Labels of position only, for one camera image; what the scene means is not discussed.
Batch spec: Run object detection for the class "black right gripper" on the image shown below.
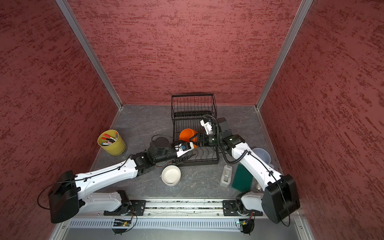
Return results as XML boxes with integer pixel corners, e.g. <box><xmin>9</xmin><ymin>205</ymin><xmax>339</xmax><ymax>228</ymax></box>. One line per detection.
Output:
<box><xmin>189</xmin><ymin>132</ymin><xmax>223</xmax><ymax>147</ymax></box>

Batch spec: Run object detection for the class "orange plastic bowl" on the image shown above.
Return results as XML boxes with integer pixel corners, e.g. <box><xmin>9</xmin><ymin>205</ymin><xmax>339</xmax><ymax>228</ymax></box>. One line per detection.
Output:
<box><xmin>179</xmin><ymin>129</ymin><xmax>198</xmax><ymax>148</ymax></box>

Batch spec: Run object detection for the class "white ceramic bowl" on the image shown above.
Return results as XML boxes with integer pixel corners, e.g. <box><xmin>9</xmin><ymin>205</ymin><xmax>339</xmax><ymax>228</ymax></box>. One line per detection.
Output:
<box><xmin>161</xmin><ymin>166</ymin><xmax>182</xmax><ymax>187</ymax></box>

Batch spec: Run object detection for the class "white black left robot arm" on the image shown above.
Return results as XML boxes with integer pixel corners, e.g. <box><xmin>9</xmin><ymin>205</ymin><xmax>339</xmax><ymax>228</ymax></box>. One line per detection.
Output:
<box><xmin>47</xmin><ymin>138</ymin><xmax>196</xmax><ymax>224</ymax></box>

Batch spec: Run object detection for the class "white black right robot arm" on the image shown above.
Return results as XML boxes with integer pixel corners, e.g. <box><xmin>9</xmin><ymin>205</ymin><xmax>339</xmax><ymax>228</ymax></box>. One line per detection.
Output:
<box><xmin>189</xmin><ymin>134</ymin><xmax>301</xmax><ymax>224</ymax></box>

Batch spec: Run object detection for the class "patterned bowl stack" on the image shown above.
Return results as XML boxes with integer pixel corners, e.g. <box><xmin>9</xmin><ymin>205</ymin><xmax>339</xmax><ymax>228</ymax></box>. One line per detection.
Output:
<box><xmin>155</xmin><ymin>161</ymin><xmax>170</xmax><ymax>168</ymax></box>

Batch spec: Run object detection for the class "green sponge pad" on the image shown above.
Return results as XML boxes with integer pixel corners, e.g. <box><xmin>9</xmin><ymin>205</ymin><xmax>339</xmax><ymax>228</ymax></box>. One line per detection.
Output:
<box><xmin>232</xmin><ymin>164</ymin><xmax>253</xmax><ymax>192</ymax></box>

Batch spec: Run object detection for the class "translucent measuring cup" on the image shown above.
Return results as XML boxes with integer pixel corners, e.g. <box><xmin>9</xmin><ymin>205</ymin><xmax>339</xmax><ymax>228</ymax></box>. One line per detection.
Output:
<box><xmin>252</xmin><ymin>148</ymin><xmax>272</xmax><ymax>165</ymax></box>

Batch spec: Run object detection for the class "red marker in cup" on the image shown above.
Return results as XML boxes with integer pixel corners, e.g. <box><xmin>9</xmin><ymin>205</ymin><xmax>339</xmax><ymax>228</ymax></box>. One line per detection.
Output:
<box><xmin>102</xmin><ymin>138</ymin><xmax>116</xmax><ymax>142</ymax></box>

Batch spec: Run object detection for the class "yellow-green pen cup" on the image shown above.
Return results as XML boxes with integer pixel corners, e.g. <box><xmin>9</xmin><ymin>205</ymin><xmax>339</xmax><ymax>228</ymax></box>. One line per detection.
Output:
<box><xmin>97</xmin><ymin>130</ymin><xmax>127</xmax><ymax>156</ymax></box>

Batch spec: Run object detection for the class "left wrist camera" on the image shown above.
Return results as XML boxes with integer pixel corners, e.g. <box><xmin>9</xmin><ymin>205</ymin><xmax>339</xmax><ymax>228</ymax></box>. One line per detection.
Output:
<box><xmin>175</xmin><ymin>141</ymin><xmax>195</xmax><ymax>158</ymax></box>

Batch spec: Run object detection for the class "black wire dish rack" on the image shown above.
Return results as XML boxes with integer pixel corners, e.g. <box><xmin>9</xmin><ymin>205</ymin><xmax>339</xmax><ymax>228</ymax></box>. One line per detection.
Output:
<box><xmin>171</xmin><ymin>93</ymin><xmax>220</xmax><ymax>167</ymax></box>

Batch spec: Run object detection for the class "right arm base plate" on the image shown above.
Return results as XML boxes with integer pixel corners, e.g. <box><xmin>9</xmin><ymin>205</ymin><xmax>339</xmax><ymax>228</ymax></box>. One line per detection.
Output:
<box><xmin>222</xmin><ymin>200</ymin><xmax>263</xmax><ymax>217</ymax></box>

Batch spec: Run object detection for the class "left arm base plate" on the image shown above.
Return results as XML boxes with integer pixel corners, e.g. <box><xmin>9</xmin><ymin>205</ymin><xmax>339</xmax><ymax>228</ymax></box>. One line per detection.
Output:
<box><xmin>104</xmin><ymin>200</ymin><xmax>147</xmax><ymax>216</ymax></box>

